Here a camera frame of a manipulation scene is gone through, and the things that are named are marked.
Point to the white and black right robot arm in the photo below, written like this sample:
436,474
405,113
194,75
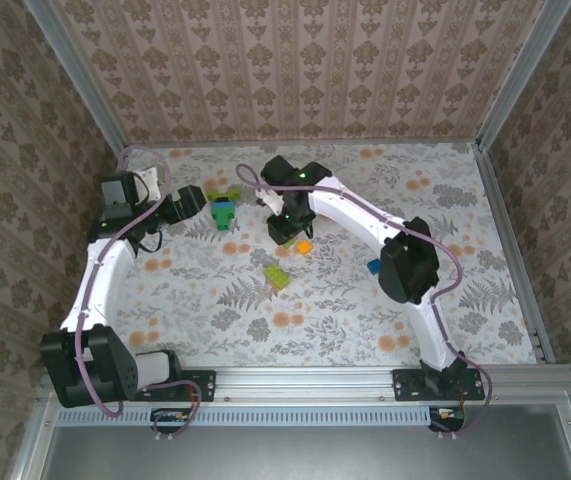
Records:
355,215

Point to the small black electronics module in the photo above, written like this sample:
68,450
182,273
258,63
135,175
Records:
457,422
162,414

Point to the small blue lego brick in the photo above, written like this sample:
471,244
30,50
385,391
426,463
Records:
374,266

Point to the long blue lego brick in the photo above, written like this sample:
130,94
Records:
223,202

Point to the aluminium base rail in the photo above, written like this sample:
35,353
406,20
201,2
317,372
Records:
305,382

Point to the thin aluminium table edge rail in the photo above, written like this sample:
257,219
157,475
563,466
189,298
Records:
365,144

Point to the grey metal panel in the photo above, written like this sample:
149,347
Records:
315,455

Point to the orange lego brick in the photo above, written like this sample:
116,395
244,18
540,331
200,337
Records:
305,246

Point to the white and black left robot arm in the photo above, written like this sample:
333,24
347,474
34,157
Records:
100,295

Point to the dark green lego brick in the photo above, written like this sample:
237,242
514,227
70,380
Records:
223,218

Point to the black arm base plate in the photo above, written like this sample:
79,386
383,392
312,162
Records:
205,386
407,385

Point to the aluminium frame post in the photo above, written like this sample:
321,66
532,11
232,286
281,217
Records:
520,75
79,75

